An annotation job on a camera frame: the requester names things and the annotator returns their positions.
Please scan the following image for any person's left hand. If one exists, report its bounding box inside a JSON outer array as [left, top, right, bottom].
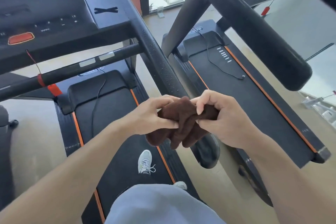
[[119, 94, 182, 137]]

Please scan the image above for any brown microfibre cloth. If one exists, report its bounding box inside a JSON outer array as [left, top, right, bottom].
[[145, 96, 220, 150]]

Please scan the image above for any black cord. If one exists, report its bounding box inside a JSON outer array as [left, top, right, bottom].
[[193, 27, 246, 81], [90, 68, 107, 138]]

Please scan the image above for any person's right hand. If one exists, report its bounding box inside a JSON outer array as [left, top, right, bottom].
[[191, 89, 259, 151]]

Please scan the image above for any person's right forearm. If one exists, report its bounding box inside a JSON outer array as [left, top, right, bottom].
[[245, 132, 336, 224]]

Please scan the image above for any person's left forearm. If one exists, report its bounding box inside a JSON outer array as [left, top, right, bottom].
[[0, 124, 137, 224]]

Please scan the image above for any person's left grey shoe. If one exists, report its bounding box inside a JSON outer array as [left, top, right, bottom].
[[138, 149, 157, 175]]

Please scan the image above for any person's grey shirt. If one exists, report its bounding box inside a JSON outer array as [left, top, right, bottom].
[[104, 184, 226, 224]]

